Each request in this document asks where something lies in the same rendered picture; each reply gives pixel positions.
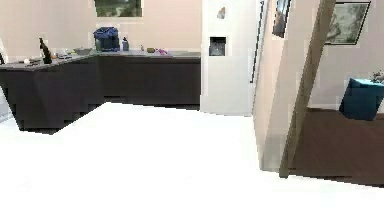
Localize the white fridge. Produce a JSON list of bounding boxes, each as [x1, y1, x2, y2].
[[199, 0, 270, 117]]

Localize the dark kitchen counter cabinet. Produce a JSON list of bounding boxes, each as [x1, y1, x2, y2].
[[0, 49, 202, 136]]

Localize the grey bowl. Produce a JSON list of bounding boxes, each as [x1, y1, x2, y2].
[[73, 47, 93, 56]]

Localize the framed green picture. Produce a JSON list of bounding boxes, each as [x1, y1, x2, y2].
[[93, 0, 144, 18]]

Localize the framed blue picture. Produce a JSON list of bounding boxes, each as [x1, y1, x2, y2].
[[271, 0, 292, 39]]

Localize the dark wine bottle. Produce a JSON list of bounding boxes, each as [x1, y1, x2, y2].
[[38, 37, 53, 65]]

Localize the teal cabinet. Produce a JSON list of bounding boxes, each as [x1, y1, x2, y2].
[[338, 77, 384, 122]]

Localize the framed grey picture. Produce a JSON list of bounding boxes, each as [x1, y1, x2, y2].
[[324, 1, 372, 46]]

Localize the black fridge handle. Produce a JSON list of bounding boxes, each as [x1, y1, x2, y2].
[[250, 0, 265, 84]]

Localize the brown door frame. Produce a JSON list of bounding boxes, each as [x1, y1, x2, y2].
[[278, 0, 337, 179]]

